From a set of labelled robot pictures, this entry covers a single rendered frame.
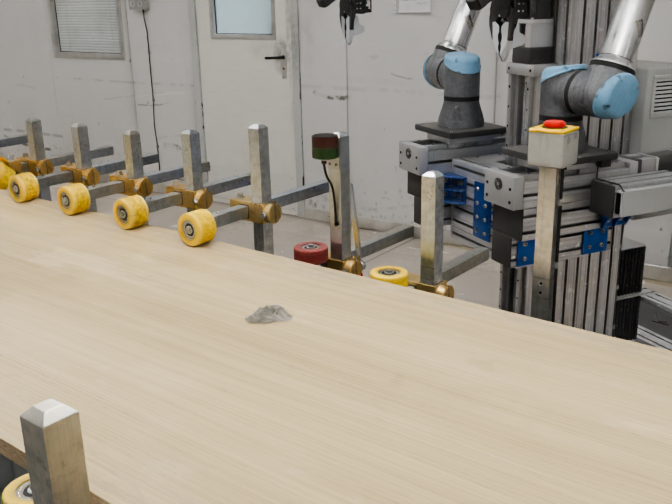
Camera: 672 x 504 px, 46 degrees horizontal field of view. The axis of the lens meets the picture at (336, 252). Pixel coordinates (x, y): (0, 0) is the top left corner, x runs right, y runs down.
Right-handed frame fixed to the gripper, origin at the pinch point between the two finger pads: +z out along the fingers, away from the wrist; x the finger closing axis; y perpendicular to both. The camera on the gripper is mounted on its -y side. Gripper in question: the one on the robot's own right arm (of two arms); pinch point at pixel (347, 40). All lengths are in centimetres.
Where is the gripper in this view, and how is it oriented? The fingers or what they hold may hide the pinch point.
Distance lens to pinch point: 267.1
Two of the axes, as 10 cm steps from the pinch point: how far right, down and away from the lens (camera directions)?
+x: -4.1, -2.7, 8.7
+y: 9.1, -1.5, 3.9
